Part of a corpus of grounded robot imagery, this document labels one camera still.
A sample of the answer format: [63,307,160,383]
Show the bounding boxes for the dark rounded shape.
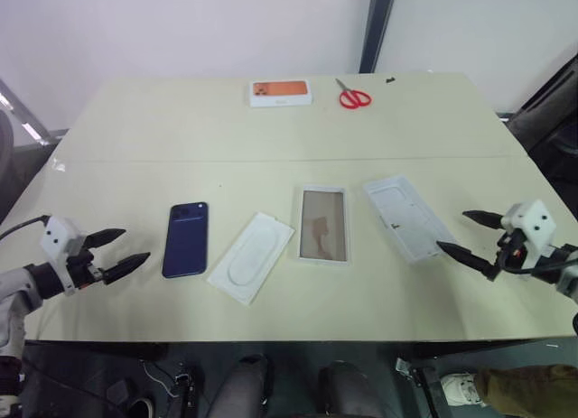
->
[215,353,274,418]
[317,360,377,418]

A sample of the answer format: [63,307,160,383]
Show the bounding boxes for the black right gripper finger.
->
[461,209,505,230]
[434,240,496,282]

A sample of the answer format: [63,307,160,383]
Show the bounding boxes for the dark blue smartphone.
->
[161,201,210,281]

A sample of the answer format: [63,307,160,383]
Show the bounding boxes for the white phone box lid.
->
[362,173,452,263]

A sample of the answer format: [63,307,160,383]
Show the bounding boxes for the dark brown furniture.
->
[498,59,578,187]

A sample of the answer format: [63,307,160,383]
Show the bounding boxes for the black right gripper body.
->
[493,229,527,271]

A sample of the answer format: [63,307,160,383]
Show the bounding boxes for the black table leg bracket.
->
[396,356,453,418]

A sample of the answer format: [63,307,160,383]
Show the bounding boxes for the thin white floor cable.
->
[141,360,181,399]

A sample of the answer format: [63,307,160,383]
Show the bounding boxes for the white sneaker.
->
[439,371,482,409]

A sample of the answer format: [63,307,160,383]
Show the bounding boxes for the dark vertical pole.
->
[358,0,399,74]

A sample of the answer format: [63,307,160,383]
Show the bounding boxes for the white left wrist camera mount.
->
[39,217,89,297]

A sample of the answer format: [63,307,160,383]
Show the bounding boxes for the black shoe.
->
[127,387,158,418]

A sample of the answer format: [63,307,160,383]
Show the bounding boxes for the silver metal frame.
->
[0,77,63,147]

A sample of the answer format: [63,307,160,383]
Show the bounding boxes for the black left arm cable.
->
[0,215,51,239]

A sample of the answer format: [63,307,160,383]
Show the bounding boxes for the orange printed phone box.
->
[247,79,314,108]

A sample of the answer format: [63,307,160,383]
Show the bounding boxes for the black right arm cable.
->
[505,254,578,275]

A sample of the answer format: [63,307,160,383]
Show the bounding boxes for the olive trouser leg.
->
[472,363,578,411]

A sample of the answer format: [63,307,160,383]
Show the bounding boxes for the red handled scissors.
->
[334,78,373,109]

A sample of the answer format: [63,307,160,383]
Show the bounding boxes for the white phone box base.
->
[295,184,352,267]

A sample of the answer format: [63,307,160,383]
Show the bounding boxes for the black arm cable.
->
[505,254,578,275]
[0,215,51,239]

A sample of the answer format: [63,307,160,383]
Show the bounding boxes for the white paper insert tray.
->
[206,211,295,308]

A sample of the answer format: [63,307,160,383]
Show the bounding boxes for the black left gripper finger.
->
[85,228,126,250]
[102,252,152,285]

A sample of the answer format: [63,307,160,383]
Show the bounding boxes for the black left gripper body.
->
[67,248,107,290]

